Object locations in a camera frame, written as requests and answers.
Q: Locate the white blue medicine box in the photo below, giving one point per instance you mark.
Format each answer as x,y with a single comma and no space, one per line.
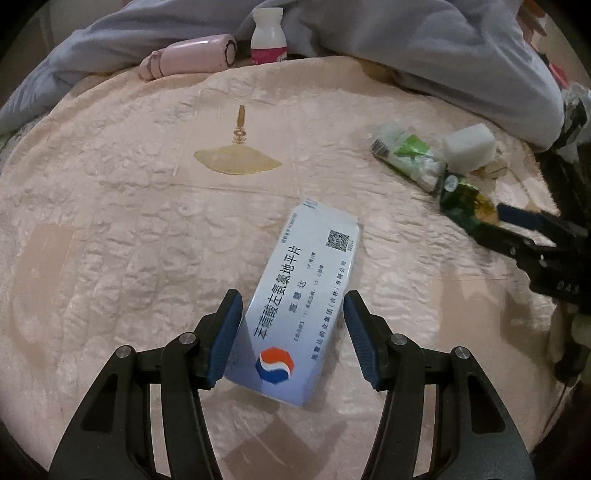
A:
300,295

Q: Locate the green white tube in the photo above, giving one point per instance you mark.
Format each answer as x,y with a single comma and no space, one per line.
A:
406,152

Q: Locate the white printed plastic bag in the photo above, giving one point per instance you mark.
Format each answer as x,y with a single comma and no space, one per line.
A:
577,99

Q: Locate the grey quilt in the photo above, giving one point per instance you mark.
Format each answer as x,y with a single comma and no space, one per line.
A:
415,46

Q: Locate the pink flask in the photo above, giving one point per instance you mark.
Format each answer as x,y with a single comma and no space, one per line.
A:
194,53

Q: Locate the white bottle pink label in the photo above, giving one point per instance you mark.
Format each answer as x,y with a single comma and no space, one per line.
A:
268,37

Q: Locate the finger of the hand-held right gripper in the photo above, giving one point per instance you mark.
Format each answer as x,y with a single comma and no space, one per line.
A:
519,216
496,240

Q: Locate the dark green snack wrapper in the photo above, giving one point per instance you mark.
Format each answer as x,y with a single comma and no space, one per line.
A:
461,198

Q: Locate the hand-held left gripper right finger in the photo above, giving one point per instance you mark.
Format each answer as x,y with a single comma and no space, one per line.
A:
362,341

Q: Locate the white foam block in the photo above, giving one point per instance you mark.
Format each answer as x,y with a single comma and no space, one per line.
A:
468,145

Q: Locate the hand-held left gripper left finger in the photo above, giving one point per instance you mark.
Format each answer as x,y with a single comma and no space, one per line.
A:
224,341

